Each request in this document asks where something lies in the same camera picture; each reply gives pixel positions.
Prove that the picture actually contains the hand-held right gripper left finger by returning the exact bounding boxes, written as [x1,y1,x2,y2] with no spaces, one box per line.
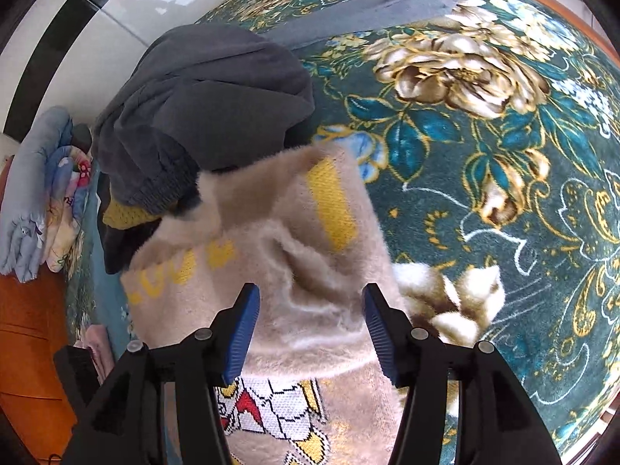
[70,283,261,465]

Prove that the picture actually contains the black and white wardrobe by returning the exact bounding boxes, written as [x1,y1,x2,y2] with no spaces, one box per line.
[0,0,291,143]

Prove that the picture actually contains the dark grey sweatshirt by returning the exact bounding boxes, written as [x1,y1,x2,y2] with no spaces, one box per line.
[92,24,315,274]

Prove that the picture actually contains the grey pants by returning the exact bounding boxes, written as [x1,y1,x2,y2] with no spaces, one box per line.
[264,0,468,52]

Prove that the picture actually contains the beige fuzzy sweater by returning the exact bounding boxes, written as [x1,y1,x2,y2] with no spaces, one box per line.
[102,143,410,465]

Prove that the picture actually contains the floral teal blanket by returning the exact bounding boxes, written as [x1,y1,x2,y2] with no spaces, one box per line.
[65,0,620,465]

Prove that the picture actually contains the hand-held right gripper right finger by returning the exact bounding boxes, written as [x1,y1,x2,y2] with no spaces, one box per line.
[362,283,565,465]

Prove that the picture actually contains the pink cloth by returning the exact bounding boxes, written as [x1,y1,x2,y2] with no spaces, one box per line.
[82,324,119,388]

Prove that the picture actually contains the folded light blue quilt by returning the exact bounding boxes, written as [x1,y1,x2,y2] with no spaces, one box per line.
[0,107,93,282]

